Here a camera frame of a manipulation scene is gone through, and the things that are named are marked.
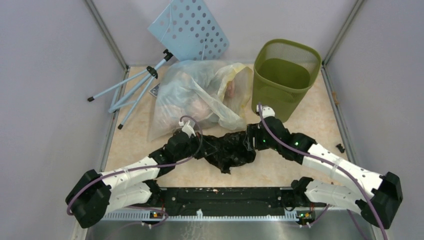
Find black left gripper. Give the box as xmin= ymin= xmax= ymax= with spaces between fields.
xmin=174 ymin=131 xmax=219 ymax=162

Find black trash bag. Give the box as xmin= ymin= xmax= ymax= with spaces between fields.
xmin=196 ymin=131 xmax=257 ymax=174

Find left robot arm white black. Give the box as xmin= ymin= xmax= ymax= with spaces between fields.
xmin=65 ymin=130 xmax=203 ymax=229

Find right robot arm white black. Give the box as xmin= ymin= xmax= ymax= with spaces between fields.
xmin=246 ymin=116 xmax=403 ymax=230

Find translucent plastic bag with trash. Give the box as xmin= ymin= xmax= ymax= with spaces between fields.
xmin=148 ymin=60 xmax=253 ymax=141

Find green mesh trash bin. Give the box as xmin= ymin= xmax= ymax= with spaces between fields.
xmin=251 ymin=39 xmax=322 ymax=122

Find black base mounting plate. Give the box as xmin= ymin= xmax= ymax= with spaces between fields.
xmin=142 ymin=187 xmax=310 ymax=217

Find light blue tripod legs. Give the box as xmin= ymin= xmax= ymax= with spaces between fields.
xmin=87 ymin=49 xmax=174 ymax=130

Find small black clip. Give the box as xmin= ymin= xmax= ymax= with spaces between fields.
xmin=335 ymin=143 xmax=346 ymax=153

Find light blue perforated stand plate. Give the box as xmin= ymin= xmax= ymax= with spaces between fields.
xmin=148 ymin=0 xmax=230 ymax=69

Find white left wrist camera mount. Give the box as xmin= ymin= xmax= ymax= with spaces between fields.
xmin=178 ymin=119 xmax=196 ymax=137

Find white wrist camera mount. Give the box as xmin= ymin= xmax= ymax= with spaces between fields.
xmin=255 ymin=105 xmax=275 ymax=119
xmin=178 ymin=119 xmax=196 ymax=137

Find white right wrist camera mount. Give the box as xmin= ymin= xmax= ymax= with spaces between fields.
xmin=255 ymin=105 xmax=275 ymax=119

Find aluminium frame rail front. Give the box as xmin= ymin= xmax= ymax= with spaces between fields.
xmin=79 ymin=187 xmax=382 ymax=223

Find aluminium corner post left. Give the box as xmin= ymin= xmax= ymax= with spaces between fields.
xmin=84 ymin=0 xmax=129 ymax=70

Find aluminium corner post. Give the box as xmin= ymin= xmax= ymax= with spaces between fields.
xmin=321 ymin=0 xmax=367 ymax=68
xmin=84 ymin=0 xmax=129 ymax=70

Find aluminium corner post right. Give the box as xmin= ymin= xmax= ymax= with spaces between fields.
xmin=321 ymin=0 xmax=367 ymax=68

